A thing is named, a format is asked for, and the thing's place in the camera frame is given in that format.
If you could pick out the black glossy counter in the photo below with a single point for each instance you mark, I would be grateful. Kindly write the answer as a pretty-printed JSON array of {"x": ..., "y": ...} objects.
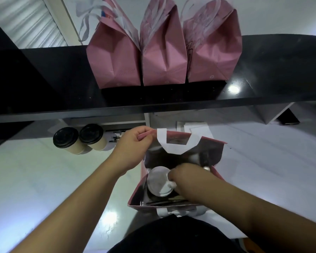
[{"x": 266, "y": 63}]

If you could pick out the person's black shirt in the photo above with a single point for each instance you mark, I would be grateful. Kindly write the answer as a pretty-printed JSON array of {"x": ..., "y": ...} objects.
[{"x": 179, "y": 237}]

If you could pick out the pink paper bag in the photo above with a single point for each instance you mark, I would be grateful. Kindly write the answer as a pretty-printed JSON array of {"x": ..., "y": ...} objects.
[
  {"x": 163, "y": 63},
  {"x": 213, "y": 150},
  {"x": 113, "y": 65},
  {"x": 216, "y": 57}
]

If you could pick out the cluster of lidded paper cups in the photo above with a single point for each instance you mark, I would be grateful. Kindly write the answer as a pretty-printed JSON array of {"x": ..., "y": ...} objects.
[{"x": 65, "y": 138}]

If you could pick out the person's right hand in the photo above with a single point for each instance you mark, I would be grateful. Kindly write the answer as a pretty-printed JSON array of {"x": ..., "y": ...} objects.
[{"x": 197, "y": 184}]

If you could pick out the stack of white napkins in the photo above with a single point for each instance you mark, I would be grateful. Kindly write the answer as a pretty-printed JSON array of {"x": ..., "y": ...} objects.
[{"x": 200, "y": 129}]

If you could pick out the tall black glossy cabinet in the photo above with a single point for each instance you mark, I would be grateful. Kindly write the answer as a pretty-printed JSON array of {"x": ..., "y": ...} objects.
[{"x": 10, "y": 81}]

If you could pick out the white triangular support bracket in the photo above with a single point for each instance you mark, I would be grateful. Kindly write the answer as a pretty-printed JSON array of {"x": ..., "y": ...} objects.
[{"x": 266, "y": 113}]

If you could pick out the pile of straws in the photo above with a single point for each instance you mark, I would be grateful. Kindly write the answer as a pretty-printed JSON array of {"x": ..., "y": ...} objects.
[{"x": 118, "y": 135}]

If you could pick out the black low shelf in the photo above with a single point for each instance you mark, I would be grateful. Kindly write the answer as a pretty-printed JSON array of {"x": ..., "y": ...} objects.
[{"x": 2, "y": 134}]

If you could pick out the black phone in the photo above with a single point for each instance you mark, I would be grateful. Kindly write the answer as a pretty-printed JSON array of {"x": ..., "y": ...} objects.
[{"x": 288, "y": 117}]

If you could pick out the cream shutter side frame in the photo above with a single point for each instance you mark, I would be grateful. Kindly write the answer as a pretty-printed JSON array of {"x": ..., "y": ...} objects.
[{"x": 63, "y": 21}]

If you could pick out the person's right forearm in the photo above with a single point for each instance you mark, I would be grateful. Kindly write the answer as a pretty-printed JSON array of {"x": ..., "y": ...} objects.
[{"x": 274, "y": 221}]

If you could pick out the person's left forearm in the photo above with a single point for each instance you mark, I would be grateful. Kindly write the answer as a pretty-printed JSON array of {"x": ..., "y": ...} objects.
[{"x": 65, "y": 216}]

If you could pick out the white-lid paper cup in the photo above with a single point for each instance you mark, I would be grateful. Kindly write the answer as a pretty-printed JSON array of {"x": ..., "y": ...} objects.
[{"x": 158, "y": 181}]

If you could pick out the white roller shutter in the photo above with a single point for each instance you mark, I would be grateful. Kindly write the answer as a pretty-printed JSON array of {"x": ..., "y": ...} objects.
[{"x": 23, "y": 21}]

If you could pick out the person's left hand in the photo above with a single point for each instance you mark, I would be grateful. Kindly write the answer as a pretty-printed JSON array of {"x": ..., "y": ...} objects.
[{"x": 131, "y": 152}]

